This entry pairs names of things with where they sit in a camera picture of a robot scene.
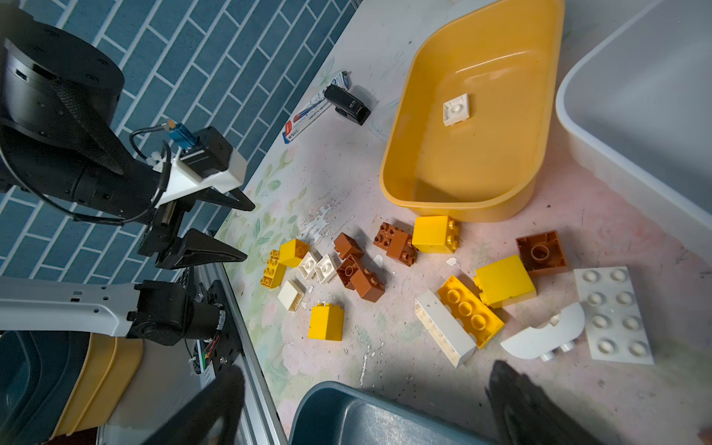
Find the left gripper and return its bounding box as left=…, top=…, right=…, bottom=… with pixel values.
left=137, top=187, right=255, bottom=270

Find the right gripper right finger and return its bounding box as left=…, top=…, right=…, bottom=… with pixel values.
left=487, top=360, right=600, bottom=444

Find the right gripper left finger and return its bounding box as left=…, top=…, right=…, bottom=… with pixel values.
left=144, top=365, right=245, bottom=445

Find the yellow studded lego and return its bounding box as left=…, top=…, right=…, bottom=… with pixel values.
left=261, top=250, right=287, bottom=289

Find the yellow lego cube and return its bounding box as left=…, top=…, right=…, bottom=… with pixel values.
left=278, top=239, right=310, bottom=268
left=308, top=303, right=344, bottom=341

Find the small white lego tile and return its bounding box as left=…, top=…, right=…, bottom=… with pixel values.
left=442, top=94, right=470, bottom=127
left=315, top=254, right=337, bottom=284
left=298, top=252, right=318, bottom=280

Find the white lego block front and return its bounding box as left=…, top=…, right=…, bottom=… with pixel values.
left=277, top=279, right=305, bottom=312

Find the brown lego cluster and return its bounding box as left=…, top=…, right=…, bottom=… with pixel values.
left=334, top=233, right=385, bottom=302

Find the brown lego pair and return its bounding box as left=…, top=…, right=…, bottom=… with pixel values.
left=373, top=222, right=418, bottom=267

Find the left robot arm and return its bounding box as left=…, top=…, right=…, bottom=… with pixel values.
left=1, top=1, right=255, bottom=346

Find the white curved lego piece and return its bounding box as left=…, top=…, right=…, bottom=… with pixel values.
left=501, top=302, right=585, bottom=363

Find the yellow long lego brick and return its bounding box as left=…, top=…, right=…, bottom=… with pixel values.
left=438, top=276, right=504, bottom=350

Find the white long lego brick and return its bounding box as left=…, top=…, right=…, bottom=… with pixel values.
left=415, top=291, right=476, bottom=368

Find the teal plastic bin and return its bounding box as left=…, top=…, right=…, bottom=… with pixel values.
left=289, top=381, right=493, bottom=444

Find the white flat lego plate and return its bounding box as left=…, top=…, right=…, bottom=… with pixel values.
left=574, top=266, right=655, bottom=365

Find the yellow lego block centre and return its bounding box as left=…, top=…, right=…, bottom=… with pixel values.
left=473, top=255, right=537, bottom=308

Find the yellow lego cube front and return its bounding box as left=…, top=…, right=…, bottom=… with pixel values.
left=308, top=303, right=344, bottom=341

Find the toothpaste tube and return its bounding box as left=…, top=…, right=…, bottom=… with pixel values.
left=282, top=72, right=352, bottom=144

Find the brown square lego right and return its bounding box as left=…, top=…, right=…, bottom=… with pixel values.
left=515, top=231, right=568, bottom=277

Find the black stapler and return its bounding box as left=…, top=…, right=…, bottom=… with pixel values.
left=324, top=85, right=371, bottom=125

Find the yellow lego by bin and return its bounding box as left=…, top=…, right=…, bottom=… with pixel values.
left=412, top=216, right=460, bottom=254

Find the yellow plastic bin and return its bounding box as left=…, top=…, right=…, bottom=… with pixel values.
left=380, top=1, right=565, bottom=223

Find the white plastic bin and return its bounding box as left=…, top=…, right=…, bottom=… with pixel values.
left=556, top=1, right=711, bottom=260

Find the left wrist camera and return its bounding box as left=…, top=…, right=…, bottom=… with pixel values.
left=156, top=120, right=248, bottom=207

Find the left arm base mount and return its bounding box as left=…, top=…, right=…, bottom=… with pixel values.
left=185, top=278, right=243, bottom=385

